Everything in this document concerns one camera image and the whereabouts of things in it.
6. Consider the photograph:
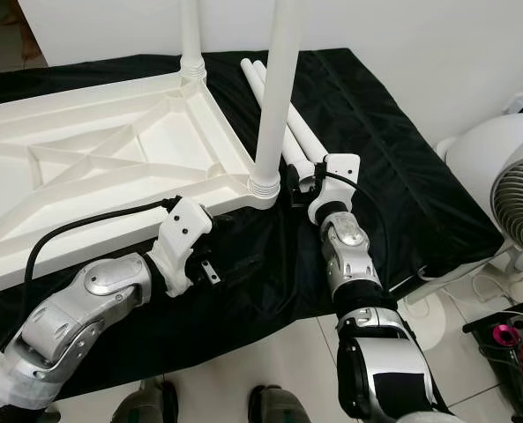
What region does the white plastic table top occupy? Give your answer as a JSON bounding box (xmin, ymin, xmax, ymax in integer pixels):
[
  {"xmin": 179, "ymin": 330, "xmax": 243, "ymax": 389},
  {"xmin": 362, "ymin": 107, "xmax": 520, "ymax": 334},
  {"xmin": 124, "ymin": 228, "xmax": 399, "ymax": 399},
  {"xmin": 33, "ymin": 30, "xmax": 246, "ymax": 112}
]
[{"xmin": 0, "ymin": 70, "xmax": 284, "ymax": 296}]

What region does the black cloth table cover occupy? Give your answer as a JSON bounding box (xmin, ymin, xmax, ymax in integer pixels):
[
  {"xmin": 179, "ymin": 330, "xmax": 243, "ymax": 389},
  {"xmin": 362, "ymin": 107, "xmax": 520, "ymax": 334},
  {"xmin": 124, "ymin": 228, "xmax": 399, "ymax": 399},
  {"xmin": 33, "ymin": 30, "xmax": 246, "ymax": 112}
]
[{"xmin": 0, "ymin": 48, "xmax": 504, "ymax": 402}]

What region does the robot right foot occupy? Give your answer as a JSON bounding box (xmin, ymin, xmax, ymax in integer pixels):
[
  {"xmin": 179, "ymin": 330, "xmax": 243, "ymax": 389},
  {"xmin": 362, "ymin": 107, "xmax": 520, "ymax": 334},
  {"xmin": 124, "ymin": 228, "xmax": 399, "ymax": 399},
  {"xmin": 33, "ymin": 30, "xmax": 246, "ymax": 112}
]
[{"xmin": 248, "ymin": 383, "xmax": 311, "ymax": 423}]

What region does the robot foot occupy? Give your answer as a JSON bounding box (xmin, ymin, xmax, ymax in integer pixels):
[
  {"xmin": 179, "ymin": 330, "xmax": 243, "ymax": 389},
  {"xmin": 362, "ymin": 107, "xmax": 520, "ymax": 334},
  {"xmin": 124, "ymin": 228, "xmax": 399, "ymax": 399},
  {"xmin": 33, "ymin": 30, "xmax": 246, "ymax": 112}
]
[
  {"xmin": 111, "ymin": 383, "xmax": 175, "ymax": 423},
  {"xmin": 248, "ymin": 383, "xmax": 311, "ymax": 423}
]

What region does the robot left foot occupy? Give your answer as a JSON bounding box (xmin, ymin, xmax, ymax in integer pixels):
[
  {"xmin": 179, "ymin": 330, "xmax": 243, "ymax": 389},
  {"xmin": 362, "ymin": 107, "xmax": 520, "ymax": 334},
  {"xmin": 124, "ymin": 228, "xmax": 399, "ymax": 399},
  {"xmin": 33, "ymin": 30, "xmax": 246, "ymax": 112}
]
[{"xmin": 111, "ymin": 383, "xmax": 175, "ymax": 423}]

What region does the white standing fan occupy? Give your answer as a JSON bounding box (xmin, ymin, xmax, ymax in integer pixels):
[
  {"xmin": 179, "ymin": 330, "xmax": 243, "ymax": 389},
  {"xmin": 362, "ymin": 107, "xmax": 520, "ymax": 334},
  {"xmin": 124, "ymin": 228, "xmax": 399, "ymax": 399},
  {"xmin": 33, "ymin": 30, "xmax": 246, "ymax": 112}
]
[{"xmin": 402, "ymin": 110, "xmax": 523, "ymax": 353}]

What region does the pink and black hair dryer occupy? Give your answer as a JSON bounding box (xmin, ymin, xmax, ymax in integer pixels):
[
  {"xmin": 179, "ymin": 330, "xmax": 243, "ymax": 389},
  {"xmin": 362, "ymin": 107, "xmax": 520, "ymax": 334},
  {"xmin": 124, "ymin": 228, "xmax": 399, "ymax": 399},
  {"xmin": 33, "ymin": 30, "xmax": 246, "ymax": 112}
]
[{"xmin": 490, "ymin": 322, "xmax": 523, "ymax": 350}]

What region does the person bare leg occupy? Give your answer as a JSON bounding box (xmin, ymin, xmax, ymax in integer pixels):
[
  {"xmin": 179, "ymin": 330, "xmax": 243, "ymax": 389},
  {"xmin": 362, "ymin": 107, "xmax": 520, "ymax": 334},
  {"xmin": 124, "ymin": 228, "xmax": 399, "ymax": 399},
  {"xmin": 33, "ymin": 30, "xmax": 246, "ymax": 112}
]
[{"xmin": 4, "ymin": 0, "xmax": 47, "ymax": 62}]

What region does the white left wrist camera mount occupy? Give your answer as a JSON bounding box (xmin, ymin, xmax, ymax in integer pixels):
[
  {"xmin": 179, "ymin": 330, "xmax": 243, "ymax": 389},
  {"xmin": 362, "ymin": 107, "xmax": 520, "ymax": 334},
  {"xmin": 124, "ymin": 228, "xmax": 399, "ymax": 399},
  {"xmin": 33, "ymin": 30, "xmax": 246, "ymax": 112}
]
[{"xmin": 153, "ymin": 196, "xmax": 213, "ymax": 296}]

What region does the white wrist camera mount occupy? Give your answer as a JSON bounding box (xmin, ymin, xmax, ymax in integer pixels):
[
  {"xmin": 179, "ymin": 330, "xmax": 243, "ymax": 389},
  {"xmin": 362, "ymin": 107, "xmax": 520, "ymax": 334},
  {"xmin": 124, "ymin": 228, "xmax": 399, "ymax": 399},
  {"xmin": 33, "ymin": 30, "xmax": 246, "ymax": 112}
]
[
  {"xmin": 307, "ymin": 152, "xmax": 361, "ymax": 226},
  {"xmin": 153, "ymin": 196, "xmax": 213, "ymax": 296}
]

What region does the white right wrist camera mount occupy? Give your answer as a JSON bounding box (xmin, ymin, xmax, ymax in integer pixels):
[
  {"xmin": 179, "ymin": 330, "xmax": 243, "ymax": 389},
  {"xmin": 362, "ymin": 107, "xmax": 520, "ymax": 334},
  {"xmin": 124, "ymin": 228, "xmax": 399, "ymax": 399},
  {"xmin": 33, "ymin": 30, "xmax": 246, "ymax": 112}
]
[{"xmin": 307, "ymin": 152, "xmax": 361, "ymax": 226}]

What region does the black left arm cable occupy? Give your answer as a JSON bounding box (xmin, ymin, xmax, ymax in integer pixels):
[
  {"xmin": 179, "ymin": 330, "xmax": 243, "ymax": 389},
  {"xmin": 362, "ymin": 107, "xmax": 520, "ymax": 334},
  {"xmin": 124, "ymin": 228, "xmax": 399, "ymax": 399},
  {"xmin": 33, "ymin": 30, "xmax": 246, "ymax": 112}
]
[{"xmin": 23, "ymin": 198, "xmax": 178, "ymax": 293}]

